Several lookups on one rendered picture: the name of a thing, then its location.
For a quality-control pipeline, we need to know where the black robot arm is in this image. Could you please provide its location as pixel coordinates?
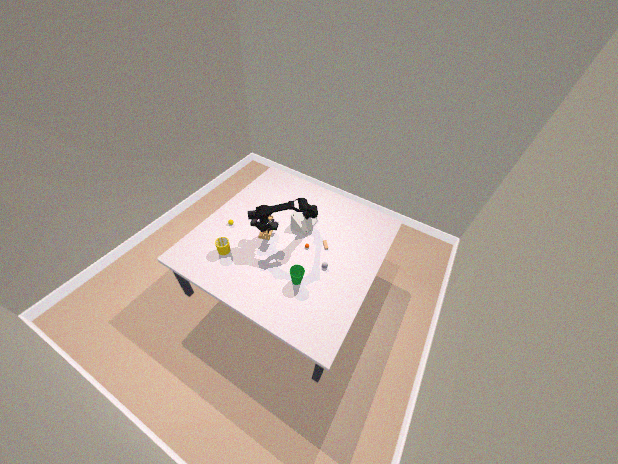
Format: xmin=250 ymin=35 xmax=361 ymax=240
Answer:
xmin=247 ymin=198 xmax=318 ymax=232

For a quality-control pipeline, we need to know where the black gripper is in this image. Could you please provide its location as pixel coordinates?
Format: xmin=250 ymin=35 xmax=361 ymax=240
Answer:
xmin=250 ymin=218 xmax=279 ymax=233

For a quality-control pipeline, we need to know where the wooden toy catapult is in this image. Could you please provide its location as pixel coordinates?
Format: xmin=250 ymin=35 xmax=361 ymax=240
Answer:
xmin=258 ymin=215 xmax=275 ymax=240

